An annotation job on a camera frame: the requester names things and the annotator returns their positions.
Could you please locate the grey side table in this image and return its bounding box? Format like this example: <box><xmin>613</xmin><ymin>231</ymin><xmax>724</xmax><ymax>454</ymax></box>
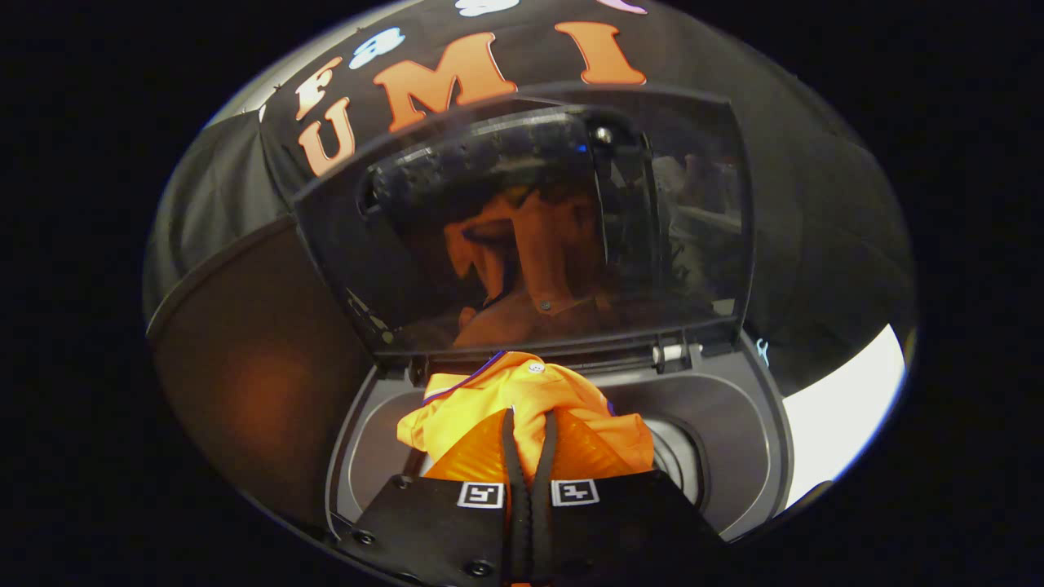
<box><xmin>147</xmin><ymin>214</ymin><xmax>378</xmax><ymax>532</ymax></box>

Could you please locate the white sheet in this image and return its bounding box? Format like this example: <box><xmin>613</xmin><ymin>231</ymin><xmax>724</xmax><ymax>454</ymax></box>
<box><xmin>781</xmin><ymin>324</ymin><xmax>908</xmax><ymax>511</ymax></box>

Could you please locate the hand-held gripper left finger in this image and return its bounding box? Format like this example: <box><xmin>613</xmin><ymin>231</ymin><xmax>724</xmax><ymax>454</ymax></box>
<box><xmin>338</xmin><ymin>408</ymin><xmax>533</xmax><ymax>587</ymax></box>

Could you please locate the dark washing machine lid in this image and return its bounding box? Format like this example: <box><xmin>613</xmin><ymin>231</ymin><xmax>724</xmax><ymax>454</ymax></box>
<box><xmin>290</xmin><ymin>82</ymin><xmax>756</xmax><ymax>361</ymax></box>

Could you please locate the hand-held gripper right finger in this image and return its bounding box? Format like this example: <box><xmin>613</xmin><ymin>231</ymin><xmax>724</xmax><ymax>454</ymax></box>
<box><xmin>530</xmin><ymin>408</ymin><xmax>728</xmax><ymax>587</ymax></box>

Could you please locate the orange polo shirt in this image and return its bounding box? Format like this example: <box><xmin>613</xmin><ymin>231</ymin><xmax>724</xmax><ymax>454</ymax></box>
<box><xmin>397</xmin><ymin>351</ymin><xmax>656</xmax><ymax>483</ymax></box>

